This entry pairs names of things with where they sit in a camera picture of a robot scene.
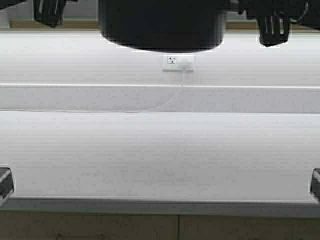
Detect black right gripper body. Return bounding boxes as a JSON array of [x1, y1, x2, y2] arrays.
[[237, 0, 320, 47]]

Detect right lower drawer front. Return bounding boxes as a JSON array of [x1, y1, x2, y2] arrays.
[[178, 215, 320, 240]]

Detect thin white cable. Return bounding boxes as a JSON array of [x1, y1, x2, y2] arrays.
[[0, 69, 187, 114]]

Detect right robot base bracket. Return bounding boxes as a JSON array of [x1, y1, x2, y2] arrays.
[[309, 168, 320, 203]]

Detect black two-handled cooking pot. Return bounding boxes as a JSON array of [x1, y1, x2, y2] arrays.
[[98, 0, 240, 53]]

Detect white plug adapter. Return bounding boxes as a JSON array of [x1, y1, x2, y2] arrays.
[[178, 58, 193, 72]]

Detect white wall outlet plate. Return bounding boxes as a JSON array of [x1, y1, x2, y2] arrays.
[[161, 54, 196, 72]]

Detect left lower drawer front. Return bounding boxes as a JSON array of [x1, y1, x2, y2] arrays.
[[0, 211, 179, 240]]

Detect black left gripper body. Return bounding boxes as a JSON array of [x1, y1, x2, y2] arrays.
[[0, 0, 68, 28]]

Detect upper cabinet bottom shelf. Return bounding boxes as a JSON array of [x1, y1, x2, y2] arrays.
[[9, 20, 320, 34]]

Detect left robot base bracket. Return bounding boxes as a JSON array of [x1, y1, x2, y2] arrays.
[[0, 167, 15, 206]]

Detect drawer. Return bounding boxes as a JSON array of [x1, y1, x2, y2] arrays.
[[0, 211, 179, 240], [178, 215, 320, 240]]

